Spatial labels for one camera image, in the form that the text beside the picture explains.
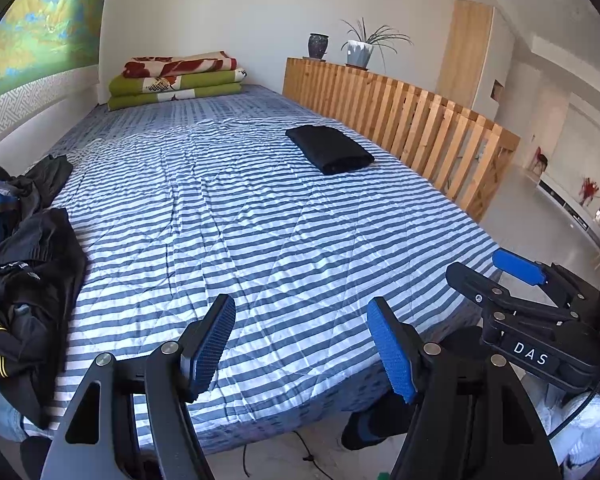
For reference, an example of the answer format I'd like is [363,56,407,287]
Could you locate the long white low cabinet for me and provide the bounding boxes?
[537,177,600,233]

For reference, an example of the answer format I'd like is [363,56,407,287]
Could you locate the person's foot in dark sock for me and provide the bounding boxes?
[341,392,421,452]

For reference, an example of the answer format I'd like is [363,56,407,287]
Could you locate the potted plant in white pot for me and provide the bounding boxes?
[340,17,413,70]

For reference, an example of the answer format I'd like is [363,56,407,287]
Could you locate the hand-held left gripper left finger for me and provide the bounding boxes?
[40,294,237,480]

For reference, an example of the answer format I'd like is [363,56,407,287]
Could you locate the red flower bouquet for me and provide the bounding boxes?
[579,176,600,207]

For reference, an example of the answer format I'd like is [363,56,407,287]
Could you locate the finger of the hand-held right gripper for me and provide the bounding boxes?
[492,248,598,306]
[446,262,581,321]

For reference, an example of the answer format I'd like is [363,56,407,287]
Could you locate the blue white striped blanket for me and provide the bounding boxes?
[22,84,503,443]

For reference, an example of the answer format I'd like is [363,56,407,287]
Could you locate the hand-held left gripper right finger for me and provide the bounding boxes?
[367,297,563,480]

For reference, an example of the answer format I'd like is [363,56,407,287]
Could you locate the black pants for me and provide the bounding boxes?
[285,124,376,176]

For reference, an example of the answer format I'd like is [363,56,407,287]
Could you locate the folded green red blanket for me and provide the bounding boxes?
[107,51,247,111]

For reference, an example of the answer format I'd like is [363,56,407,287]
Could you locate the black garment with yellow stripes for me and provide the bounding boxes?
[0,207,88,431]

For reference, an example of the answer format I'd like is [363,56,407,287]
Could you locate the black floor cable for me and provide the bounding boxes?
[292,430,341,480]

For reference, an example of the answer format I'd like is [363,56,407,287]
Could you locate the dark vase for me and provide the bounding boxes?
[307,33,329,61]

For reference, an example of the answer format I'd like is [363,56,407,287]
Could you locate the green landscape wall painting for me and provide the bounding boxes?
[0,0,111,106]

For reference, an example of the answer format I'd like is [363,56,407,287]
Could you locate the wooden slat railing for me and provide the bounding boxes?
[282,56,522,223]

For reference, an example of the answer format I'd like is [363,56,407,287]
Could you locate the white bag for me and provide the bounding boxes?
[535,390,600,471]

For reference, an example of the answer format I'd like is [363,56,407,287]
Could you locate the wooden door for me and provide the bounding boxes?
[436,0,496,111]

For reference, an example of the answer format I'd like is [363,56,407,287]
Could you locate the grey patterned wall panel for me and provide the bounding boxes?
[0,67,101,158]

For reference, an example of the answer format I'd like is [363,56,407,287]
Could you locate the light blue jeans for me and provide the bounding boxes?
[0,385,28,443]

